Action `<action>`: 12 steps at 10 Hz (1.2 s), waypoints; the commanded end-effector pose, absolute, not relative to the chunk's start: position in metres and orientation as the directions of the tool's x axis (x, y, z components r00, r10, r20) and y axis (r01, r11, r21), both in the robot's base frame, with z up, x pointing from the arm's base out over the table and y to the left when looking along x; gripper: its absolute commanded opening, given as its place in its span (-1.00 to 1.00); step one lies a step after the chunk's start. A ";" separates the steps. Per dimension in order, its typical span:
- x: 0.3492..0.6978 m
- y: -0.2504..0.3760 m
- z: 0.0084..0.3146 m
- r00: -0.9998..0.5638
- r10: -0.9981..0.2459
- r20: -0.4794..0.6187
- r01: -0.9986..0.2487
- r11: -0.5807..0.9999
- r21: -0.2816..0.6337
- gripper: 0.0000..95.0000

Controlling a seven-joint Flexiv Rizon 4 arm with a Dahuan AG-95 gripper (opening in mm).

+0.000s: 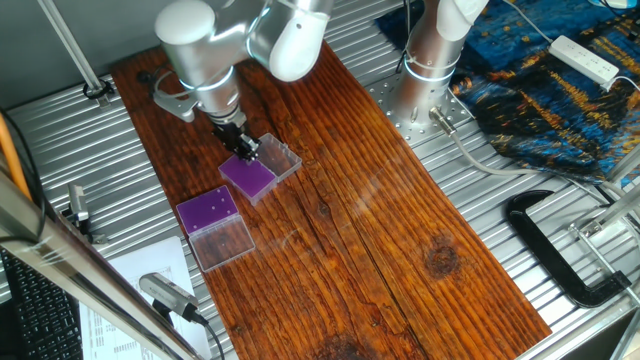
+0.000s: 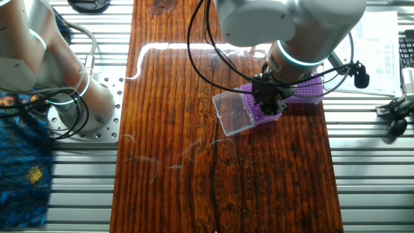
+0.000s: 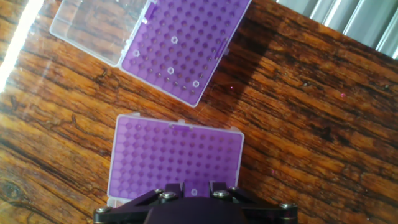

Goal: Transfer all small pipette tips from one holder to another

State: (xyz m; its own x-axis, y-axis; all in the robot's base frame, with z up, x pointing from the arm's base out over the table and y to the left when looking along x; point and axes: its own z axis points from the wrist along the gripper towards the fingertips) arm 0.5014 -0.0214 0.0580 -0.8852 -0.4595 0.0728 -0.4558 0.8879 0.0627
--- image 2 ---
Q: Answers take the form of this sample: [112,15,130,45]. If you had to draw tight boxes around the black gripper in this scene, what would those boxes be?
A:
[254,77,289,117]

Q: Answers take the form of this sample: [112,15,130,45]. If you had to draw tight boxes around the purple pipette tip box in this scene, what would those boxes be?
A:
[284,74,325,105]
[212,82,283,137]

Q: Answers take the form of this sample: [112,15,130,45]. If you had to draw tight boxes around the brown wooden board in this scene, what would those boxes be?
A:
[109,0,344,233]

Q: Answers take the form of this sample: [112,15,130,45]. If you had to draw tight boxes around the white printed paper sheets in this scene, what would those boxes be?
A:
[323,9,403,98]

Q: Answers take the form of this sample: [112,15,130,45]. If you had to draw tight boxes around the black clamp tool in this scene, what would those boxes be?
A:
[375,93,414,137]

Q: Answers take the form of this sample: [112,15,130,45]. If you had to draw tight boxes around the black keyboard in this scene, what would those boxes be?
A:
[397,28,414,69]

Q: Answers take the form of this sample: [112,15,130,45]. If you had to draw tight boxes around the black c-clamp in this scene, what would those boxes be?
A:
[67,0,112,14]

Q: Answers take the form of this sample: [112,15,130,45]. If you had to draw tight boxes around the blue patterned cloth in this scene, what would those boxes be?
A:
[0,9,72,231]

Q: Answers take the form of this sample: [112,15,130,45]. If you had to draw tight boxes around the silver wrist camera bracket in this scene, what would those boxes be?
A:
[326,51,349,74]

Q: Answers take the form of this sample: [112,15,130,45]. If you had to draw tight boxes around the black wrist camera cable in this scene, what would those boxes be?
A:
[186,0,371,100]

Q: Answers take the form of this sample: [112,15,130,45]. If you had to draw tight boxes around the silver perforated base plate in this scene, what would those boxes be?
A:
[47,72,125,144]

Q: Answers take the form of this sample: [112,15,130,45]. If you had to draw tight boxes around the grey robot cable with connector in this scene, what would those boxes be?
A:
[64,21,98,77]

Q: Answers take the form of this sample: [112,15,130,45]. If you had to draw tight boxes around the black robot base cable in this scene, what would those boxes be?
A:
[0,87,91,140]

